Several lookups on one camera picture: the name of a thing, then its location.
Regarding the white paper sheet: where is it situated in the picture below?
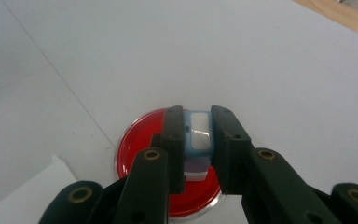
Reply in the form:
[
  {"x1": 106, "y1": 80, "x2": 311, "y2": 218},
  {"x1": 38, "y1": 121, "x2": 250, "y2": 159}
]
[{"x1": 0, "y1": 154, "x2": 78, "y2": 224}]

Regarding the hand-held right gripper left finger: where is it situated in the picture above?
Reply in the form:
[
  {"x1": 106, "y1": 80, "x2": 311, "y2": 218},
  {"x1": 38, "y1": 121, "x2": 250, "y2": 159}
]
[{"x1": 149, "y1": 105, "x2": 186, "y2": 194}]

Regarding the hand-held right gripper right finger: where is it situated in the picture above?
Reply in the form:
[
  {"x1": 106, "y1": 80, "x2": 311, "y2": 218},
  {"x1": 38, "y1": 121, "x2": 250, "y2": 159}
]
[{"x1": 210, "y1": 105, "x2": 256, "y2": 196}]

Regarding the large white table cover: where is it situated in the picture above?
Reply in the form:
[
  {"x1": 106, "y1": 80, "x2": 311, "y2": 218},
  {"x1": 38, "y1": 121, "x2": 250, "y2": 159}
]
[{"x1": 0, "y1": 0, "x2": 358, "y2": 224}]

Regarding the round red ink pad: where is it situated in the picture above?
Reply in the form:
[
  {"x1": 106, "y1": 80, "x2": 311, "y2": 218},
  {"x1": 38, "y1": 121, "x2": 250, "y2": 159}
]
[{"x1": 115, "y1": 107, "x2": 223, "y2": 220}]

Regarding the blue and white stamp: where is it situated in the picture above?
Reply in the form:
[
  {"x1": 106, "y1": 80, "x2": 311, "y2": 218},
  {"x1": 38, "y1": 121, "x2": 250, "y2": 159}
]
[{"x1": 183, "y1": 109, "x2": 214, "y2": 183}]

